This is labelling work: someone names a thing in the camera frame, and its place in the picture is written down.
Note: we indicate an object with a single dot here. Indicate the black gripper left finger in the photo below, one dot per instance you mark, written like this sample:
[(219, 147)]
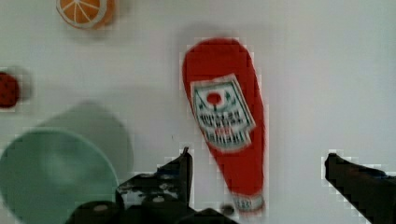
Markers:
[(172, 180)]

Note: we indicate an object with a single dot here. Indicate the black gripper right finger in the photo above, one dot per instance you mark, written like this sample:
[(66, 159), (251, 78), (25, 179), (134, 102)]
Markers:
[(371, 191)]

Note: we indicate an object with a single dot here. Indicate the red plush ketchup bottle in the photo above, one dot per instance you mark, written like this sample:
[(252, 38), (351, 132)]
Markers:
[(222, 87)]

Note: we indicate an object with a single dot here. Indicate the green mug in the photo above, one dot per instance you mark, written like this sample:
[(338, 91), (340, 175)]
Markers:
[(76, 157)]

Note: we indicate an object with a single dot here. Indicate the small red strawberry toy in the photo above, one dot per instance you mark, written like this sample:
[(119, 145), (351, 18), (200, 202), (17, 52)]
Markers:
[(9, 90)]

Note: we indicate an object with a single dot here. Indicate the plush orange half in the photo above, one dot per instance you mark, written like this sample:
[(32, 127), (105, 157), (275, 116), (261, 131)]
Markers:
[(86, 14)]

